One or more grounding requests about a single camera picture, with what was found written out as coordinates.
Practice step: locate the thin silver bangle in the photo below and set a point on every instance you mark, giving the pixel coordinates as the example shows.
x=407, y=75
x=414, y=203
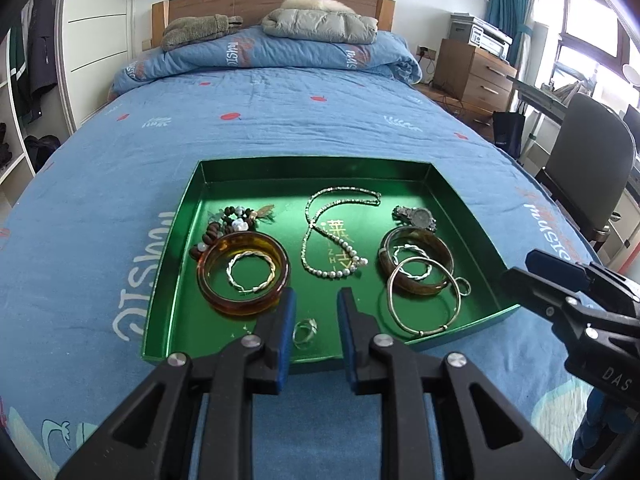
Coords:
x=390, y=300

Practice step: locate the wooden nightstand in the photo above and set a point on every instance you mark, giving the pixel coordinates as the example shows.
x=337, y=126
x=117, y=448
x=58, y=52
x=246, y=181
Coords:
x=480, y=80

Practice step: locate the blue cartoon printed bedsheet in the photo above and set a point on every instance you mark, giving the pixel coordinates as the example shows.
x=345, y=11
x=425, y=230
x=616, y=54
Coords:
x=300, y=120

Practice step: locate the silver wristwatch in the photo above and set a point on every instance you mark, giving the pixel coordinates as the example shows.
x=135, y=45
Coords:
x=422, y=217

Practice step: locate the dark bag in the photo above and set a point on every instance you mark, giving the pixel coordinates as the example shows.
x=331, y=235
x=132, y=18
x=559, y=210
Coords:
x=507, y=132

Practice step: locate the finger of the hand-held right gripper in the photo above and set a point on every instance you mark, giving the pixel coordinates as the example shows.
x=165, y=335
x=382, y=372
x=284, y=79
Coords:
x=550, y=295
x=555, y=264

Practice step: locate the olive folded cloth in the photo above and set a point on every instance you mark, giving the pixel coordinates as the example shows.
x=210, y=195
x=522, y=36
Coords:
x=195, y=30

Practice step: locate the hanging green garment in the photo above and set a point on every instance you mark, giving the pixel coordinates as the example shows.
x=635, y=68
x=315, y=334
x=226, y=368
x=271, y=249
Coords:
x=20, y=75

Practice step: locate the hanging dark jacket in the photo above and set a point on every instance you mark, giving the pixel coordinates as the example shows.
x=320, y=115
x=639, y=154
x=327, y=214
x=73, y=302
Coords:
x=42, y=45

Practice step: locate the white open shelf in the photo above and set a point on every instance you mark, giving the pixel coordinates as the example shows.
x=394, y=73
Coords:
x=17, y=127

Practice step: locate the wall power socket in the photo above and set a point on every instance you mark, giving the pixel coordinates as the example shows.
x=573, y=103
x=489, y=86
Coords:
x=426, y=52

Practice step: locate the white wardrobe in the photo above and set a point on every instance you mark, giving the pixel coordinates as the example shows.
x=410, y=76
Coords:
x=95, y=35

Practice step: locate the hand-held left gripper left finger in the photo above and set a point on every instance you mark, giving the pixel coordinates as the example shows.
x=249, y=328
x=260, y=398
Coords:
x=289, y=340

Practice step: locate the brown horn bangle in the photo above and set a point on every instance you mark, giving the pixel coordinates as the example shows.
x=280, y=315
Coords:
x=446, y=260

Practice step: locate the wooden headboard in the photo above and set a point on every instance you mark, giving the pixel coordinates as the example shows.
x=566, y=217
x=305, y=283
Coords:
x=160, y=25

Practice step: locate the amber resin bangle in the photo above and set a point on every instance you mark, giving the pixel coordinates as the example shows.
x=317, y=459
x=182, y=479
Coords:
x=205, y=272

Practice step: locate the grey desk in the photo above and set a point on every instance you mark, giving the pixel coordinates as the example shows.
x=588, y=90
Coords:
x=537, y=97

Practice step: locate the window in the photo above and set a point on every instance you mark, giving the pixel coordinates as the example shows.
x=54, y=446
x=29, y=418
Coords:
x=595, y=20

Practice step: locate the grey office chair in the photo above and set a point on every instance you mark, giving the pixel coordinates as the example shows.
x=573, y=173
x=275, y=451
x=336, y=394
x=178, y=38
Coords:
x=590, y=160

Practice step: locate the folded dark clothes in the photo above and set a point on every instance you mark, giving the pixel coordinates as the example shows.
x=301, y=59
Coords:
x=5, y=145
x=42, y=152

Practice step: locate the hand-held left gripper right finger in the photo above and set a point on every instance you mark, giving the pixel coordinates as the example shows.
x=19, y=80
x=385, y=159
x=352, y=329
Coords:
x=346, y=340

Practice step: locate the folded blue quilt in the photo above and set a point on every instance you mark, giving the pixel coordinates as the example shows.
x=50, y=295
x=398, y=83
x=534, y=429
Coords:
x=280, y=52

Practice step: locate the grey printer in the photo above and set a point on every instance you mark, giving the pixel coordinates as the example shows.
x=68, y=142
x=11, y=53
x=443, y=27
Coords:
x=475, y=35

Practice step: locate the grey down jacket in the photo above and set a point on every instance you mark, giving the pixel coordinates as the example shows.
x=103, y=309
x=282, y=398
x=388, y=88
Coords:
x=320, y=25

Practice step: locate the green jewelry tray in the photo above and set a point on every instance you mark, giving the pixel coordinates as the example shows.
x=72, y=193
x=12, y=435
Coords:
x=320, y=305

